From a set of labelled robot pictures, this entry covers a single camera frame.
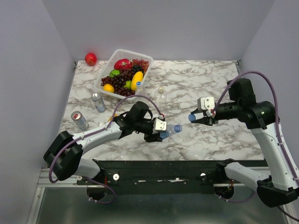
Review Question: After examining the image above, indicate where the blue label water bottle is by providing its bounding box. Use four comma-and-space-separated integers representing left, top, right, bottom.
160, 124, 183, 140

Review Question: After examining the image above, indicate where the tall clear plastic bottle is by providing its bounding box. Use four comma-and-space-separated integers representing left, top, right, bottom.
154, 89, 167, 104

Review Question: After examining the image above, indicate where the white blue bottle cap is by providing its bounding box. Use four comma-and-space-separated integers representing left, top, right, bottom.
136, 81, 142, 87

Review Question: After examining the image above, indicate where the small clear plastic bottle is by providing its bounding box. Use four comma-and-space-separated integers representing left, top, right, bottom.
135, 86, 147, 96

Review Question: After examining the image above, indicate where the clear transparent bottle cap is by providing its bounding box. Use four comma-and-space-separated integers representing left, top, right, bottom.
158, 86, 164, 93

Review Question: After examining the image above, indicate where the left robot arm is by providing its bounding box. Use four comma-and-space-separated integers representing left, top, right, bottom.
43, 101, 167, 184

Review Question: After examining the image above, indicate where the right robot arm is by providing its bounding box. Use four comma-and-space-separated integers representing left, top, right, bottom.
188, 78, 299, 208

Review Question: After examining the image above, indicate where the yellow candy bag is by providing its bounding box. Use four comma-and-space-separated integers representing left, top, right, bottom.
108, 114, 118, 122

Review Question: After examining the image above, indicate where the green lime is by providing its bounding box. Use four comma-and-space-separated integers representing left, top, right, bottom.
123, 80, 131, 90

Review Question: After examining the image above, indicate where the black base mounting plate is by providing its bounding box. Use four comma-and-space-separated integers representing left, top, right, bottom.
77, 161, 231, 195

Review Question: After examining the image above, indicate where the yellow mango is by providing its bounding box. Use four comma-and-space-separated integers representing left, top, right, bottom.
130, 71, 143, 91

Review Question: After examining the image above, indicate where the dark red grape bunch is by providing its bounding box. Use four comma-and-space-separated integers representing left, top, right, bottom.
101, 70, 135, 97

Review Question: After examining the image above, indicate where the yellow lemon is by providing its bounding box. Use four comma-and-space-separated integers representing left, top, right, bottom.
103, 84, 114, 93

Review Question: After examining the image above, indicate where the silver blue drink can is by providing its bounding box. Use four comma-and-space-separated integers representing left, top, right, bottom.
91, 92, 106, 112

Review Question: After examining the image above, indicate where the black grape bunch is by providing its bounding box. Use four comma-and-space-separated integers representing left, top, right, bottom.
131, 64, 144, 73

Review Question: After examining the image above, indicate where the light red grape bunch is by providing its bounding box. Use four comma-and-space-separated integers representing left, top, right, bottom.
132, 59, 149, 72

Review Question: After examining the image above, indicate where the green striped fruit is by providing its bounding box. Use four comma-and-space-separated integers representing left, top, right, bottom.
109, 70, 120, 77

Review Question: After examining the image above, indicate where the red top drink can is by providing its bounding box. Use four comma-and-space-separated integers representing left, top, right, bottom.
71, 111, 89, 131

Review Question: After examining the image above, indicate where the red dragon fruit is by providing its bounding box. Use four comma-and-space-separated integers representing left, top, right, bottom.
114, 58, 133, 70

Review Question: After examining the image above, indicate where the white plastic fruit basket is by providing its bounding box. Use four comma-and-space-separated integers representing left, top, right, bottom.
94, 49, 153, 99

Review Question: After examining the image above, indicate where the red apple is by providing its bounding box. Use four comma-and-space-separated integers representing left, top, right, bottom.
85, 53, 97, 66

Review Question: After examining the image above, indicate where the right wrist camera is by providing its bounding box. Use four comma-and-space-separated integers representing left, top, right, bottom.
197, 97, 216, 118

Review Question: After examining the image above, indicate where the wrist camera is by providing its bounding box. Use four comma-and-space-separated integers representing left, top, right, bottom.
197, 97, 216, 118
153, 118, 167, 133

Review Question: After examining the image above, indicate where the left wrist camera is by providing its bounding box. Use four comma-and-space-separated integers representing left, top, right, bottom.
153, 118, 167, 133

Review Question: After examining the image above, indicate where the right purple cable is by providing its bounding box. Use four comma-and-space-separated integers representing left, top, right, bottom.
210, 70, 299, 221

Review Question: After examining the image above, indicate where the aluminium rail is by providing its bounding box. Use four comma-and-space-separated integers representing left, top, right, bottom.
37, 167, 80, 188

